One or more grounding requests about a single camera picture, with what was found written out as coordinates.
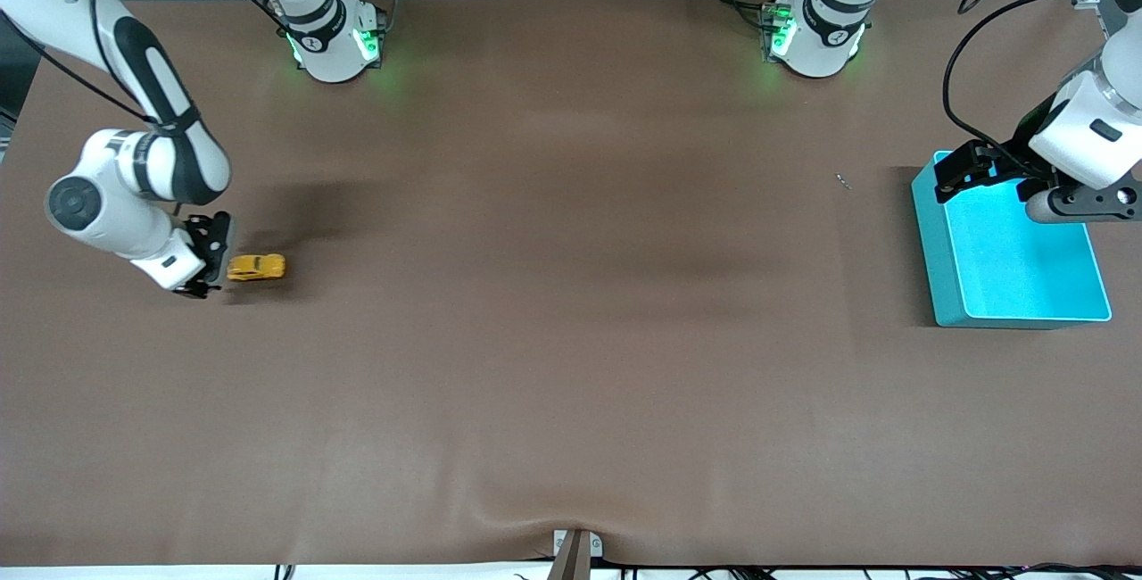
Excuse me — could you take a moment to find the yellow beetle toy car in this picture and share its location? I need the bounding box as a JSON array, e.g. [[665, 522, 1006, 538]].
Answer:
[[227, 253, 287, 283]]

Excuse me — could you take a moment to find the teal plastic bin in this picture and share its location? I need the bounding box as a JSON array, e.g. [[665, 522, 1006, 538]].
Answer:
[[911, 150, 1113, 330]]

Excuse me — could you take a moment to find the brown table mat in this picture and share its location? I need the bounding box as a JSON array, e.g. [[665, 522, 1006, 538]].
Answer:
[[0, 0, 1142, 568]]

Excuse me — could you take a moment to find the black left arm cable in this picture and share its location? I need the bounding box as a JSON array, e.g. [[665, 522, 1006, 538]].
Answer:
[[944, 0, 1107, 175]]

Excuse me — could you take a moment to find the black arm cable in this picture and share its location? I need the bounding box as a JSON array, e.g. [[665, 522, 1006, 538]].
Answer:
[[944, 0, 1107, 175], [0, 0, 295, 130]]

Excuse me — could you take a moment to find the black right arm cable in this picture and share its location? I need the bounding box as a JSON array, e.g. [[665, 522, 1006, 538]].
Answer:
[[0, 0, 295, 130]]

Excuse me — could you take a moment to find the grey metal clamp bracket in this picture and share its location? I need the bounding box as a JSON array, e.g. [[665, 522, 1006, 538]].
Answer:
[[549, 529, 604, 580]]

